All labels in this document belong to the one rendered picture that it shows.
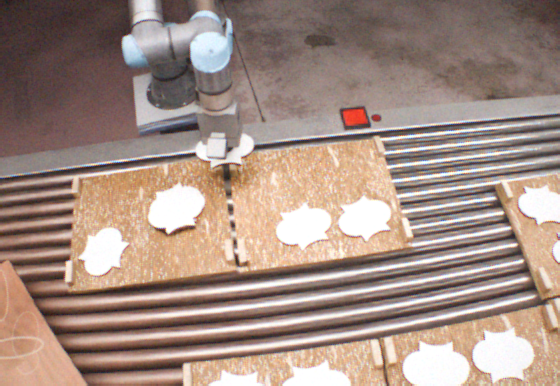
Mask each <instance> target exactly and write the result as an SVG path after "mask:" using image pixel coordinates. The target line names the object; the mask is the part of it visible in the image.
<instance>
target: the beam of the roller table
mask: <svg viewBox="0 0 560 386"><path fill-rule="evenodd" d="M367 113H368V116H369V119H370V122H371V128H363V129H354V130H346V131H345V130H344V126H343V123H342V119H341V116H340V114H334V115H325V116H316V117H308V118H298V119H289V120H280V121H271V122H263V123H253V124H244V125H243V129H242V134H245V135H247V136H249V137H250V138H251V139H252V140H253V145H254V148H261V147H270V146H278V145H287V144H295V143H305V142H314V141H322V140H331V139H339V138H348V137H357V136H365V135H368V136H374V135H382V134H391V133H399V132H407V131H415V130H423V129H429V130H431V129H439V128H447V127H455V126H462V125H465V126H470V125H478V124H484V123H499V122H506V121H514V120H516V121H520V120H527V119H534V118H535V119H541V118H547V117H560V94H559V95H553V96H548V95H546V96H540V97H534V96H533V97H526V98H512V99H505V100H503V99H497V100H490V101H485V100H482V101H475V102H467V103H465V102H459V103H451V104H443V105H441V104H436V105H428V106H420V107H403V108H395V109H386V110H378V111H370V110H369V111H367ZM373 115H380V116H381V117H382V121H380V122H374V121H372V119H371V116H373ZM201 140H202V139H201V133H200V130H191V131H190V132H182V133H174V134H166V135H157V136H148V137H140V138H132V139H124V140H121V141H116V142H108V143H99V144H92V145H85V146H77V147H69V148H61V149H54V150H47V151H42V152H38V153H33V154H26V155H19V156H12V157H6V158H0V181H9V180H15V179H22V178H29V177H36V176H43V175H50V174H57V173H65V172H71V171H79V170H86V169H94V168H102V167H109V166H117V165H125V164H133V163H141V162H149V161H158V160H165V159H174V158H183V157H191V156H197V153H196V148H197V146H198V144H199V142H200V141H201Z"/></svg>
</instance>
